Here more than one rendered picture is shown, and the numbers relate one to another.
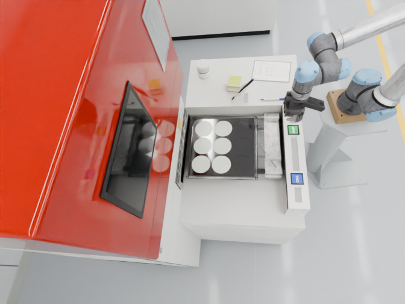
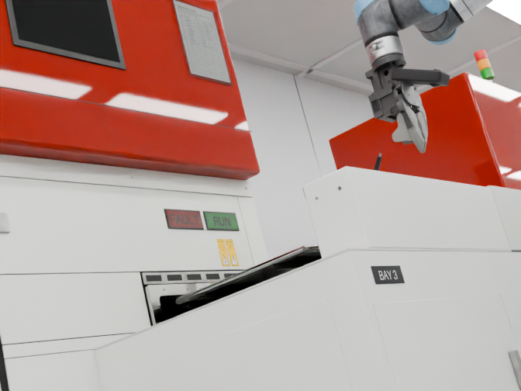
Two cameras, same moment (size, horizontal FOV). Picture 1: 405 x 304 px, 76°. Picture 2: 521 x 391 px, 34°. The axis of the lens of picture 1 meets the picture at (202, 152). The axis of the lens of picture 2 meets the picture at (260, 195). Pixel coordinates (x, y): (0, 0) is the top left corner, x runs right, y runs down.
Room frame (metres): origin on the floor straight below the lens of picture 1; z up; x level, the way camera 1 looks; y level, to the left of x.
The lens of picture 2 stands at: (-1.15, -0.55, 0.59)
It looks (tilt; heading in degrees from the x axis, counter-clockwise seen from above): 15 degrees up; 15
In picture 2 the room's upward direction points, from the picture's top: 14 degrees counter-clockwise
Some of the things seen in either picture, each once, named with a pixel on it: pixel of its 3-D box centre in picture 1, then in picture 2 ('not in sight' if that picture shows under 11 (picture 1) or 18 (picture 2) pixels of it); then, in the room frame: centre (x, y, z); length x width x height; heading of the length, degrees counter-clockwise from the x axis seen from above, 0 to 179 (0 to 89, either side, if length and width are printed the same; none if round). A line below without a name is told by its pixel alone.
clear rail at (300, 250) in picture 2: (220, 177); (238, 276); (0.46, -0.05, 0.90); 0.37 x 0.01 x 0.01; 68
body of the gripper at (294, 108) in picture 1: (295, 102); (393, 89); (0.55, -0.44, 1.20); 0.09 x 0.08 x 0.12; 68
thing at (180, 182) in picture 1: (184, 148); (219, 302); (0.69, 0.09, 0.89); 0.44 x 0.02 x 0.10; 158
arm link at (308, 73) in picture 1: (305, 76); (377, 21); (0.55, -0.45, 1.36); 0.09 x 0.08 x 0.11; 81
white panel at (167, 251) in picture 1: (172, 170); (148, 253); (0.53, 0.17, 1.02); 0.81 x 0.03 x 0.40; 158
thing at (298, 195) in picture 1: (292, 158); (417, 221); (0.43, -0.42, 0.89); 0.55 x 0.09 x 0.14; 158
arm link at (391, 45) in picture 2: (301, 91); (384, 53); (0.55, -0.45, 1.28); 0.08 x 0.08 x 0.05
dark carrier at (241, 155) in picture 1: (222, 146); (291, 275); (0.63, -0.11, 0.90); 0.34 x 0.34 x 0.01; 68
